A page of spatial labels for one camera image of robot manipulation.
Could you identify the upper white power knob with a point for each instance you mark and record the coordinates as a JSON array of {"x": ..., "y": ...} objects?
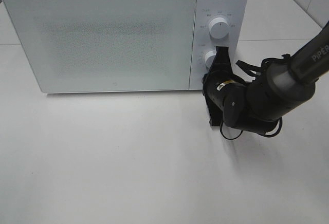
[{"x": 219, "y": 27}]

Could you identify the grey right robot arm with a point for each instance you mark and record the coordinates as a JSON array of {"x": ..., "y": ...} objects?
[{"x": 278, "y": 87}]

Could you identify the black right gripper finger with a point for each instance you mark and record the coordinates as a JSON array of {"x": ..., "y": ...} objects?
[{"x": 221, "y": 61}]

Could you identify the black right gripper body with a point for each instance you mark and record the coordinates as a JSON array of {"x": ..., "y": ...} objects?
[{"x": 225, "y": 96}]

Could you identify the white timer knob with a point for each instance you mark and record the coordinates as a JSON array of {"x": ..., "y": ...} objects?
[{"x": 209, "y": 57}]

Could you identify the white microwave door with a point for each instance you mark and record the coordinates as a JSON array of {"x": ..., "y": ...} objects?
[{"x": 106, "y": 45}]

